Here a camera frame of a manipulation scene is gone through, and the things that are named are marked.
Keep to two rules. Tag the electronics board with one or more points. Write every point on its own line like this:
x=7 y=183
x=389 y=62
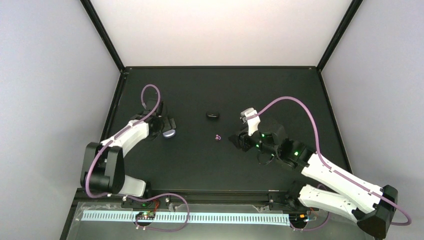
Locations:
x=301 y=218
x=145 y=216

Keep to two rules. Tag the left electronics board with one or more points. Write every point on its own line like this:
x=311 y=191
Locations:
x=145 y=216

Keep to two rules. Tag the black frame post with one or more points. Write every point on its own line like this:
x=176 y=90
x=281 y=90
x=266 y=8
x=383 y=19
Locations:
x=338 y=34
x=102 y=32

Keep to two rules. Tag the left black frame post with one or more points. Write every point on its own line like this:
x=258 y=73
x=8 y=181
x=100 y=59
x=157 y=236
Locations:
x=102 y=32

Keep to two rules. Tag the lilac earbud charging case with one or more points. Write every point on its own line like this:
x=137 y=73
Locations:
x=169 y=133

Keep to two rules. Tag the black earbud holder insert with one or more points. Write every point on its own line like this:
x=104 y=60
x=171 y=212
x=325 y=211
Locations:
x=212 y=115

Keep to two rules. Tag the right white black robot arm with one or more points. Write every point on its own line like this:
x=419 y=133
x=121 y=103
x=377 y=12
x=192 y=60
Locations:
x=366 y=204

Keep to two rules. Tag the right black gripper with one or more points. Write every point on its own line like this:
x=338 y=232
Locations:
x=240 y=139

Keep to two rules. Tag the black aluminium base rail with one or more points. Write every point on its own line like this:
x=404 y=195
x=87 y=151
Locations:
x=260 y=198

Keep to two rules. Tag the white slotted cable duct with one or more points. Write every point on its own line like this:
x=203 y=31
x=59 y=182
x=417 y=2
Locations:
x=277 y=219

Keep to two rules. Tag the right electronics board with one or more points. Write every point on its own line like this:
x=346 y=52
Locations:
x=301 y=218

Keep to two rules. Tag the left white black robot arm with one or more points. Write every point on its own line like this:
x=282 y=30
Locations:
x=103 y=172

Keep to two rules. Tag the right black frame post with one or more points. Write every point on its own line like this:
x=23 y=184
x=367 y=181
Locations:
x=338 y=34

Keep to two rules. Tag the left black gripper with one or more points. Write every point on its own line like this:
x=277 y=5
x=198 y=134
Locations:
x=166 y=126

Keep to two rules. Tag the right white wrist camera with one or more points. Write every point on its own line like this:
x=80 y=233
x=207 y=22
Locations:
x=250 y=117

